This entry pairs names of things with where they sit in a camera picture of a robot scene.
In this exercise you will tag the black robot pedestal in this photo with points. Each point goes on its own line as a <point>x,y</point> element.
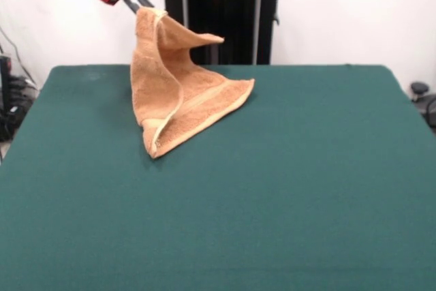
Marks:
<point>231,25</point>

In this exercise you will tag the dark green table cloth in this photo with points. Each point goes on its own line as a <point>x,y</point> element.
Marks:
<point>238,202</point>

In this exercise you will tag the black computer box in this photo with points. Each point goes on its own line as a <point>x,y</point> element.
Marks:
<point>4,83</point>

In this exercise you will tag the black power strip with plugs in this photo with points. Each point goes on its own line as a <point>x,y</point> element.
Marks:
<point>22,88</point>

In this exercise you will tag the orange terry towel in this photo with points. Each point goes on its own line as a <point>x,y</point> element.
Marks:
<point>163,100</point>

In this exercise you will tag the black office chair base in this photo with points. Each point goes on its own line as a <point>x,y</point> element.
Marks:
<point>424,98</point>

